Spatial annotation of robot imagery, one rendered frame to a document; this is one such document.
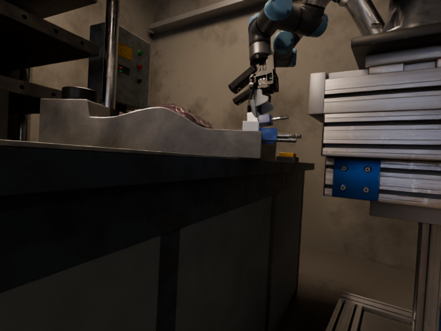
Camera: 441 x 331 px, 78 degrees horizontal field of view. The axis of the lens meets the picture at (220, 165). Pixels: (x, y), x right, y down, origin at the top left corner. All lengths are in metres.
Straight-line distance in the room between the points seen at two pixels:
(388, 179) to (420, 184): 0.05
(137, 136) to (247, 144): 0.23
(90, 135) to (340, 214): 2.37
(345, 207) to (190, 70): 2.38
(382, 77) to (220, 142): 0.34
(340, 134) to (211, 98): 2.79
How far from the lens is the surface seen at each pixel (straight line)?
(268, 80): 0.94
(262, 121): 0.90
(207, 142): 0.56
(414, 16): 0.67
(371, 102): 0.62
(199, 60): 3.58
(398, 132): 0.61
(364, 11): 1.37
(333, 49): 2.91
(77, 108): 0.69
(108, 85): 1.40
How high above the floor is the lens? 0.79
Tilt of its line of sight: 1 degrees down
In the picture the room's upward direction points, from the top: 3 degrees clockwise
